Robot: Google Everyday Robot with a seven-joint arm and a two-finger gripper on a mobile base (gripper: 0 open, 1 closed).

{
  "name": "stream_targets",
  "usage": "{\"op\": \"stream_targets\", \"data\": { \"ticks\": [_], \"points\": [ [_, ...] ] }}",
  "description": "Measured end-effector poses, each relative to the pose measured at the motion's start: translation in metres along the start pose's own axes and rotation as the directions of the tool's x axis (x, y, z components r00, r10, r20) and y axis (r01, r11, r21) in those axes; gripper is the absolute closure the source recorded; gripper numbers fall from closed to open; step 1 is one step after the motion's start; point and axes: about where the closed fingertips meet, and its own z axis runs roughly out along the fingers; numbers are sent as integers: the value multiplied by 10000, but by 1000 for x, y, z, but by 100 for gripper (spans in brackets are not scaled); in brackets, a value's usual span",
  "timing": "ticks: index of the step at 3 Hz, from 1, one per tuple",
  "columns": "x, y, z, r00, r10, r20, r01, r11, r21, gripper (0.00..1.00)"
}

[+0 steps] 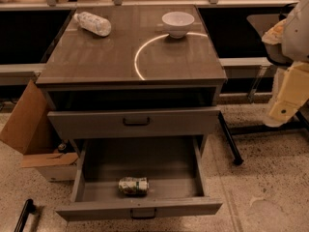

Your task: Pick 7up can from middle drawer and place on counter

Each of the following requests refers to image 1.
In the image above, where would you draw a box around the grey upper drawer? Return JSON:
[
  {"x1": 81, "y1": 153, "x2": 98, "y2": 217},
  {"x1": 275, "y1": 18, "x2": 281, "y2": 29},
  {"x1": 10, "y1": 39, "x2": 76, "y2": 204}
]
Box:
[{"x1": 47, "y1": 107, "x2": 219, "y2": 139}]

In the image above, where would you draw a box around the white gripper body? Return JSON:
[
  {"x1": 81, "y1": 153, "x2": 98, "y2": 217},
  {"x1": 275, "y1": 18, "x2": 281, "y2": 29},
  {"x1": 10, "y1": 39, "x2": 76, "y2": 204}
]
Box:
[{"x1": 262, "y1": 19, "x2": 293, "y2": 66}]

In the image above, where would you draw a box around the green 7up can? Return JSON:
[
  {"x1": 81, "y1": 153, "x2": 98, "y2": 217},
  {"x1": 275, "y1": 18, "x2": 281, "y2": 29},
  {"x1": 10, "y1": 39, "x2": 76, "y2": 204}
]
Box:
[{"x1": 119, "y1": 177, "x2": 149, "y2": 195}]

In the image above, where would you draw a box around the black side table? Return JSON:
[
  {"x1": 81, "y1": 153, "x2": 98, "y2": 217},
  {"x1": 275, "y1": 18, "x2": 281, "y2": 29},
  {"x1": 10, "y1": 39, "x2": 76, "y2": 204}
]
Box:
[{"x1": 229, "y1": 13, "x2": 309, "y2": 136}]

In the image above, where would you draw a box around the white ceramic bowl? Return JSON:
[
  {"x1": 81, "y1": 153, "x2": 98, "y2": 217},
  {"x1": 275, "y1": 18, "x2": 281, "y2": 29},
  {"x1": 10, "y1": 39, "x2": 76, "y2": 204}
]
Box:
[{"x1": 162, "y1": 12, "x2": 195, "y2": 39}]

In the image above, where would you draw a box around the grey drawer cabinet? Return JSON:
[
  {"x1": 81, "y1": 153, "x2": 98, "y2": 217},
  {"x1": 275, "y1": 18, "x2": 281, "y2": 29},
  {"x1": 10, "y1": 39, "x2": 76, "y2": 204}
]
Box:
[{"x1": 37, "y1": 5, "x2": 226, "y2": 150}]

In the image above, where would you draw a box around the open grey lower drawer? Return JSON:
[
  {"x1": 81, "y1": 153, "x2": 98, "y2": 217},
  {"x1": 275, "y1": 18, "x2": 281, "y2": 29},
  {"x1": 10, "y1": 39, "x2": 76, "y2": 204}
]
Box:
[{"x1": 57, "y1": 136, "x2": 222, "y2": 221}]

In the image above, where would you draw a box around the clear plastic water bottle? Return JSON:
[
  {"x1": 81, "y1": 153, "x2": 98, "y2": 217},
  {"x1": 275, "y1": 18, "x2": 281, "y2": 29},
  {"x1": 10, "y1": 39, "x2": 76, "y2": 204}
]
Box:
[{"x1": 73, "y1": 12, "x2": 111, "y2": 37}]

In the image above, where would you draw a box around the black cabinet leg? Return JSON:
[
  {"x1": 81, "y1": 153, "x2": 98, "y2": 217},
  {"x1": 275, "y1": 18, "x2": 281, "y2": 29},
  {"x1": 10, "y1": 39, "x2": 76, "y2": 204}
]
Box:
[{"x1": 218, "y1": 113, "x2": 243, "y2": 165}]

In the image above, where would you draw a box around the black bar on floor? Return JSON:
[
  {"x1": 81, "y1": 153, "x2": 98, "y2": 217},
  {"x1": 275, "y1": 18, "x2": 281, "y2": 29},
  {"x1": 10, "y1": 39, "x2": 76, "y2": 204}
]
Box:
[{"x1": 14, "y1": 199, "x2": 36, "y2": 232}]

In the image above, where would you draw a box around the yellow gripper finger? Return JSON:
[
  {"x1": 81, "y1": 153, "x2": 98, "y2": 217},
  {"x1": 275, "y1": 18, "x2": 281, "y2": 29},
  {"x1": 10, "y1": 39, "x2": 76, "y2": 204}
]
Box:
[
  {"x1": 263, "y1": 68, "x2": 285, "y2": 128},
  {"x1": 269, "y1": 62, "x2": 309, "y2": 123}
]

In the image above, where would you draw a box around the brown cardboard box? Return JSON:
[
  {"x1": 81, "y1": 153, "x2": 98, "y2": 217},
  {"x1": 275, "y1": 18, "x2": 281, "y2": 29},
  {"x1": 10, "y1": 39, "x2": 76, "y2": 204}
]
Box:
[{"x1": 0, "y1": 80, "x2": 78, "y2": 182}]

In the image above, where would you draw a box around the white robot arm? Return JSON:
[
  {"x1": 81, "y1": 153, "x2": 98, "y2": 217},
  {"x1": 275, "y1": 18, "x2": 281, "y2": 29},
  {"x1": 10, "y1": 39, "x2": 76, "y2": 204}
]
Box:
[{"x1": 262, "y1": 0, "x2": 309, "y2": 127}]

